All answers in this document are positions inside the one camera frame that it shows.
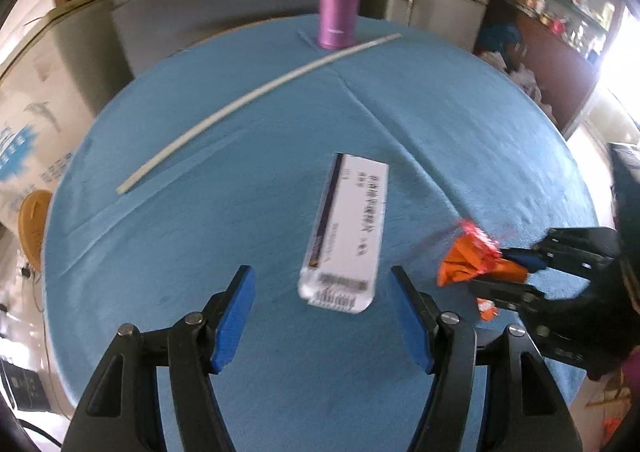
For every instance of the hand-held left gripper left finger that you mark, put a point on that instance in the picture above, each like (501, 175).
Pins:
(232, 322)

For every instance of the wooden shelf with goods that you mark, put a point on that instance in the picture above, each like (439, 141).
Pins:
(560, 17)

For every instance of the small orange wrapper piece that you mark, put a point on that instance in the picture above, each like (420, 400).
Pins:
(487, 308)

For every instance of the round yellow wooden stool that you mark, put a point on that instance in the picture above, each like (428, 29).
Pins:
(34, 227)

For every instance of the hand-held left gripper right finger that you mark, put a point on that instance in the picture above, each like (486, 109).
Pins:
(412, 322)

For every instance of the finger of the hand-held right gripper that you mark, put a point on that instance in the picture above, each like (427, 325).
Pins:
(540, 312)
(575, 247)

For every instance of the blue tablecloth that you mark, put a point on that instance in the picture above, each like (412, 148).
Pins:
(225, 192)

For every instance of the black electronic device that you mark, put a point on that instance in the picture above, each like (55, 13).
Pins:
(22, 384)

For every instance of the cardboard box with blue print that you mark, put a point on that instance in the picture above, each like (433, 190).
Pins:
(35, 122)

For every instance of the thin white stick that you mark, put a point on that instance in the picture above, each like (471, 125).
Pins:
(250, 94)

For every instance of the long white medicine box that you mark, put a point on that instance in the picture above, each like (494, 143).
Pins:
(345, 232)

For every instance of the pile of plastic bags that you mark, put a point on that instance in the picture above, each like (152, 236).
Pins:
(525, 82)

